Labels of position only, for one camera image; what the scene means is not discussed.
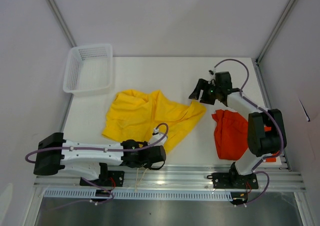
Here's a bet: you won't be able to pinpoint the slotted cable duct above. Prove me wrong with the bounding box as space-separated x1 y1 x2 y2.
44 188 246 201

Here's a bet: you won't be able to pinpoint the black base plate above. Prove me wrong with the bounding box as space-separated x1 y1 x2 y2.
206 172 259 189
90 169 125 187

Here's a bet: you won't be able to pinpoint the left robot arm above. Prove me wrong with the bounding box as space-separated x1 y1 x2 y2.
33 132 168 186

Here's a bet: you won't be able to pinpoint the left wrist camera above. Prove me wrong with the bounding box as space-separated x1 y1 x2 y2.
148 128 168 146

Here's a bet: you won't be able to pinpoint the left aluminium frame post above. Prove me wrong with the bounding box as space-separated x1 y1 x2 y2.
45 0 77 48

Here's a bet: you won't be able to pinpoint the right aluminium frame post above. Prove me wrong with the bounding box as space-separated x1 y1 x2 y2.
255 0 299 66

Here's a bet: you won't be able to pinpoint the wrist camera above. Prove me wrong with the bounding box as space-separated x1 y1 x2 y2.
208 68 216 84
148 128 168 146

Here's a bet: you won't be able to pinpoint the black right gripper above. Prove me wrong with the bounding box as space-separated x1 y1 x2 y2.
188 79 220 105

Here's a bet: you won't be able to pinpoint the yellow shorts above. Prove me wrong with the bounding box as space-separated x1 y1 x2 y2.
102 89 206 153

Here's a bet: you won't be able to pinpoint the orange shorts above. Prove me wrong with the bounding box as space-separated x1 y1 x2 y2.
211 109 249 161

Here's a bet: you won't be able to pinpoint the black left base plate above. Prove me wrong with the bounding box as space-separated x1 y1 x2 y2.
90 169 125 187

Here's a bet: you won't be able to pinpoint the aluminium mounting rail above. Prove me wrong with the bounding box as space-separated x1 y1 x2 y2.
33 165 306 192

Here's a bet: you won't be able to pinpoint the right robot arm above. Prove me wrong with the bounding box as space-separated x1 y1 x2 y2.
189 71 287 189

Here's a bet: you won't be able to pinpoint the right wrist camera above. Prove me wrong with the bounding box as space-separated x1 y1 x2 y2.
208 68 216 84

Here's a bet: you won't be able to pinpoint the white plastic basket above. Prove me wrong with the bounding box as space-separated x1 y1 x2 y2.
63 44 114 97

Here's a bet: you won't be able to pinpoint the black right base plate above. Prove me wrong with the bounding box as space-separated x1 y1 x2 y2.
206 172 259 189

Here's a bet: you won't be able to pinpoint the aluminium frame post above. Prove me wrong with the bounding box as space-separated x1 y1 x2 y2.
45 0 77 48
255 0 299 66

